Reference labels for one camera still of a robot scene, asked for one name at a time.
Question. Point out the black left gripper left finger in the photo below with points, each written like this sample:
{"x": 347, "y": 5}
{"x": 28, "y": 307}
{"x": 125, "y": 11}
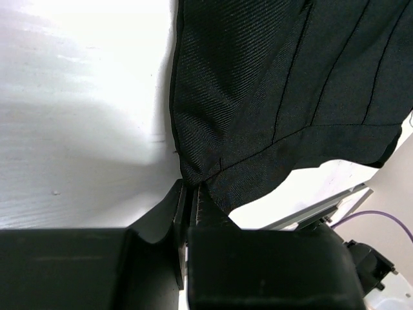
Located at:
{"x": 135, "y": 267}

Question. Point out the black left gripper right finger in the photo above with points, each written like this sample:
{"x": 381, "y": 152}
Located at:
{"x": 232, "y": 268}

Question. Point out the black pleated skirt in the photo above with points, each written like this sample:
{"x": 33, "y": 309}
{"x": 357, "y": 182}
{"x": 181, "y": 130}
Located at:
{"x": 262, "y": 88}

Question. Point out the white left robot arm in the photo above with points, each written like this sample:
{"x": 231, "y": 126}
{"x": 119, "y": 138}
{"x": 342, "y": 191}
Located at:
{"x": 187, "y": 243}

